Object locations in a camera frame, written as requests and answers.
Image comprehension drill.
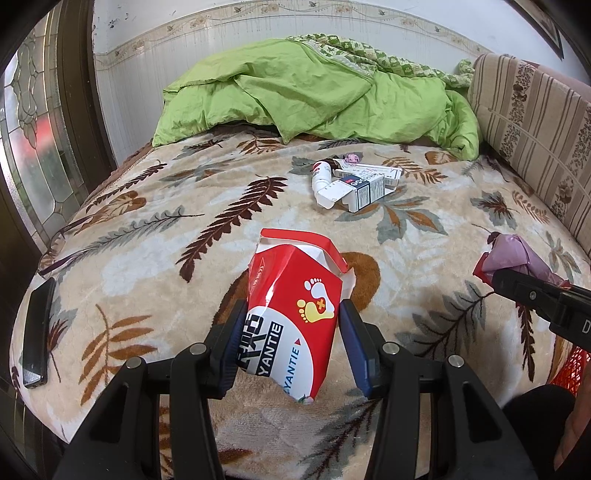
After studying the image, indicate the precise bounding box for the black phone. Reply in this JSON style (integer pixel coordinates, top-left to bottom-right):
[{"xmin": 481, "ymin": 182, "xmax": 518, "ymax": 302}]
[{"xmin": 22, "ymin": 276, "xmax": 57, "ymax": 389}]

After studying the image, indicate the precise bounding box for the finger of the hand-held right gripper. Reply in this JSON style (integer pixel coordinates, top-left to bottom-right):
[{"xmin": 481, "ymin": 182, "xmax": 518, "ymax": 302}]
[{"xmin": 490, "ymin": 269, "xmax": 573, "ymax": 329}]

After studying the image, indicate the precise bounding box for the white tube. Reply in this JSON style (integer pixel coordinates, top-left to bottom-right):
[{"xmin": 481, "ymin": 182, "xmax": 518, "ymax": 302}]
[{"xmin": 311, "ymin": 159, "xmax": 333, "ymax": 195}]

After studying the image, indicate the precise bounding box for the long white box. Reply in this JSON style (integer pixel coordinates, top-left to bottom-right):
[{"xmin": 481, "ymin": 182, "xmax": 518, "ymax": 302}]
[{"xmin": 332, "ymin": 159, "xmax": 402, "ymax": 188}]

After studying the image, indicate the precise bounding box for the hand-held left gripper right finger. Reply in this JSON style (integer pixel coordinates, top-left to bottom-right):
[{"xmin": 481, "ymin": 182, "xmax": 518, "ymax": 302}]
[{"xmin": 338, "ymin": 299, "xmax": 539, "ymax": 480}]

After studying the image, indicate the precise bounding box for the door with patterned glass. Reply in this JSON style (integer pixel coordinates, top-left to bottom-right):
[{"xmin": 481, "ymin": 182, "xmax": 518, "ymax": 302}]
[{"xmin": 0, "ymin": 0, "xmax": 116, "ymax": 259}]

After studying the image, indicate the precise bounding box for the person's right forearm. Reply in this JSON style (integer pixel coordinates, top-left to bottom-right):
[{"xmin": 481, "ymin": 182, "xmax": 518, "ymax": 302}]
[{"xmin": 554, "ymin": 401, "xmax": 591, "ymax": 472}]

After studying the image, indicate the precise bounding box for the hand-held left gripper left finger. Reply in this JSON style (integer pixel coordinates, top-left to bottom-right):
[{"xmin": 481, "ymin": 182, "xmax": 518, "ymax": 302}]
[{"xmin": 53, "ymin": 299, "xmax": 250, "ymax": 480}]

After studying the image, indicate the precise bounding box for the leaf printed blanket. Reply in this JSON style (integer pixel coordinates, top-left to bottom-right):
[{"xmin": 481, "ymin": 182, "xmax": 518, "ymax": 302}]
[{"xmin": 9, "ymin": 127, "xmax": 591, "ymax": 480}]

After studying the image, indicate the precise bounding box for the dark blue and white box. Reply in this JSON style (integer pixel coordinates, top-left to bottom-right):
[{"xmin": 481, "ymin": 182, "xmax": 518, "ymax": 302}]
[{"xmin": 344, "ymin": 175, "xmax": 387, "ymax": 213}]

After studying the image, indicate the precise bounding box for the purple wrapper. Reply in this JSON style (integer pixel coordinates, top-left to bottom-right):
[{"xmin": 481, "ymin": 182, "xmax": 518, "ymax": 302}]
[{"xmin": 473, "ymin": 233, "xmax": 571, "ymax": 289}]

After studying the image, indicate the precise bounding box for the framed wall picture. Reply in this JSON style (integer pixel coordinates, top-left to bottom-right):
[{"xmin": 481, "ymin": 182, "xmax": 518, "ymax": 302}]
[{"xmin": 505, "ymin": 0, "xmax": 565, "ymax": 61}]

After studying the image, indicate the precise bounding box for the green quilt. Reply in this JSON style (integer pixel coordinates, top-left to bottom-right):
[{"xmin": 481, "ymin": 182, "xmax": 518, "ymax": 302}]
[{"xmin": 152, "ymin": 32, "xmax": 483, "ymax": 162}]

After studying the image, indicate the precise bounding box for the red plastic mesh basket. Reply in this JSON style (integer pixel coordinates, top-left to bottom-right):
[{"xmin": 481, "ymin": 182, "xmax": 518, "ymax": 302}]
[{"xmin": 549, "ymin": 346, "xmax": 591, "ymax": 398}]

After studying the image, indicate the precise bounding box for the striped beige headboard cushion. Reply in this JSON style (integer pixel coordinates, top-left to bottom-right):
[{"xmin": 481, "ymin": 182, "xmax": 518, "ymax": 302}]
[{"xmin": 466, "ymin": 53, "xmax": 591, "ymax": 259}]

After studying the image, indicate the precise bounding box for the red and white carton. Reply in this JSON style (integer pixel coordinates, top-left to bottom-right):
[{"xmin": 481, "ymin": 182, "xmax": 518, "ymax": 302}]
[{"xmin": 235, "ymin": 227, "xmax": 356, "ymax": 407}]

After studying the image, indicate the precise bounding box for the open white box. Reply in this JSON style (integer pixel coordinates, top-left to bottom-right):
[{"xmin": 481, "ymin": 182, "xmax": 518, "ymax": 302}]
[{"xmin": 315, "ymin": 179, "xmax": 356, "ymax": 210}]

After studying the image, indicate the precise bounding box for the person's dark trouser leg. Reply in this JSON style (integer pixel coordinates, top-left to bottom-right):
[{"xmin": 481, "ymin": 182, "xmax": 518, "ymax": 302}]
[{"xmin": 502, "ymin": 384, "xmax": 580, "ymax": 480}]

